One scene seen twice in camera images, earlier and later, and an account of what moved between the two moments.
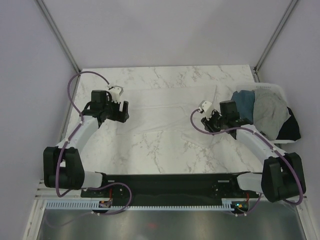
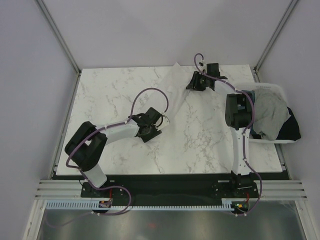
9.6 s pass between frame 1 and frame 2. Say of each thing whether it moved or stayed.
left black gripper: moved
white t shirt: moved
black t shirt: stayed
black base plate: stayed
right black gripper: moved
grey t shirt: stayed
